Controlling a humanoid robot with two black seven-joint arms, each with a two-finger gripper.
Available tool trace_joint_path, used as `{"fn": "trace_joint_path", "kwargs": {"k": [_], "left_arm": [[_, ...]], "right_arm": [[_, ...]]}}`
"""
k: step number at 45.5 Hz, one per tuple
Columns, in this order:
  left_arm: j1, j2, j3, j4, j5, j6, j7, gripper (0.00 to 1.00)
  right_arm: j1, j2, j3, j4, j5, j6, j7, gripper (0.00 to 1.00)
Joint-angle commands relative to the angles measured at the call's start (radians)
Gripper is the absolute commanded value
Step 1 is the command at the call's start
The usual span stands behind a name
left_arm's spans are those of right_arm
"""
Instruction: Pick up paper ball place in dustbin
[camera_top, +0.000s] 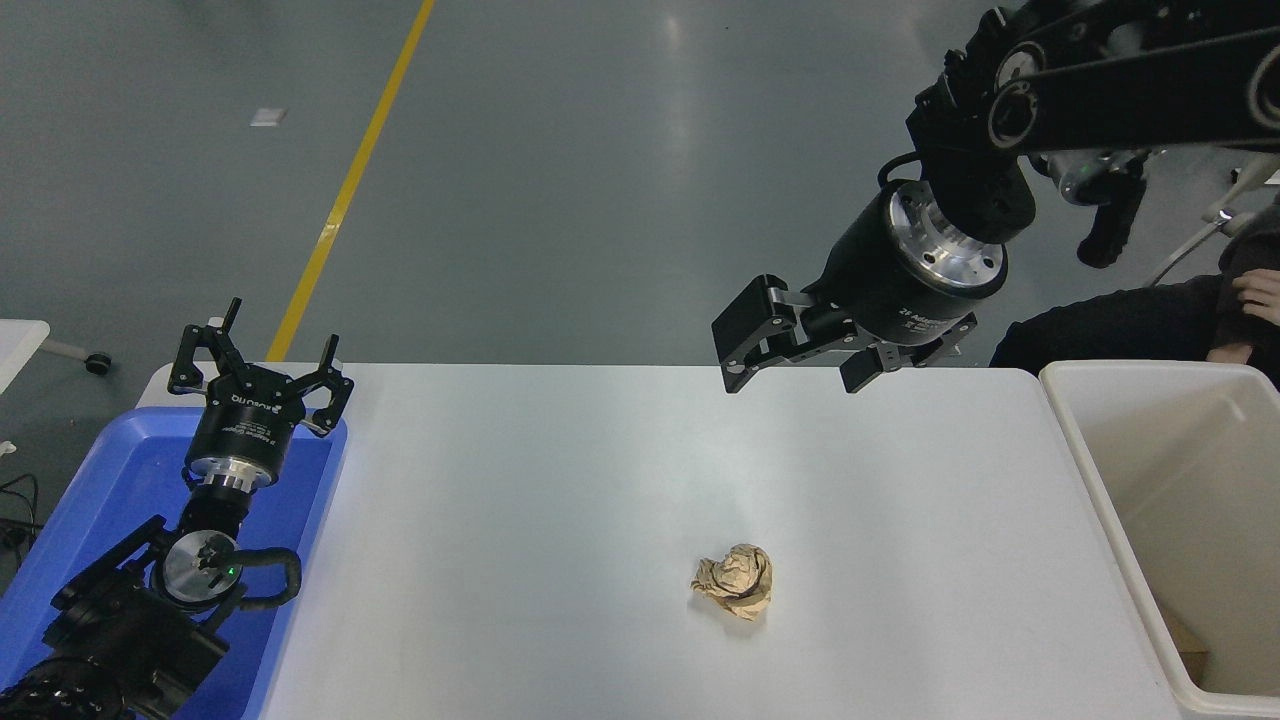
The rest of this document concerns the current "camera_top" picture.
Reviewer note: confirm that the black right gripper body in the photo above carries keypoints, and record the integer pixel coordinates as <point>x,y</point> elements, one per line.
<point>880,285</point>

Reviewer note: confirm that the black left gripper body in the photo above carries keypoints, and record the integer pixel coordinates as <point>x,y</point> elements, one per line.
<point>245,425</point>

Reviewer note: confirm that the tan paper ball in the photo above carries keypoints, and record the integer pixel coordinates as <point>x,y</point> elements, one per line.
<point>738,582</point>

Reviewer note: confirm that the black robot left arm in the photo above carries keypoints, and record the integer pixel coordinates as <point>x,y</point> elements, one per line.
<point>120,630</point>

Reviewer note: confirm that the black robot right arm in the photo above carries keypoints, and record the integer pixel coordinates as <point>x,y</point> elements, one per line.
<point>1130,90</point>

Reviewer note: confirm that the person's hand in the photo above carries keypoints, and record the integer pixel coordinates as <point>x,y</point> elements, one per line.
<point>1262,295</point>

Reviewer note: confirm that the blue plastic tray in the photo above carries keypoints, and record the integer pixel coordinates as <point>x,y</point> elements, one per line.
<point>120,470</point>

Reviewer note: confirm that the white side table with caster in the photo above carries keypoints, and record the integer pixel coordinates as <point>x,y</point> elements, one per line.
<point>18,345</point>

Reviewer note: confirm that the white paper scrap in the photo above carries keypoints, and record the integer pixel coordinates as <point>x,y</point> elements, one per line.
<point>268,117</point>

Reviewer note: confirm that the person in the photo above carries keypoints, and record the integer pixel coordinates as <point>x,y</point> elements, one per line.
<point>1120,330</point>

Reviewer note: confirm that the large pale plastic bin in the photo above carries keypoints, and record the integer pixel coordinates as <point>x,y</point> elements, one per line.
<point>1180,470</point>

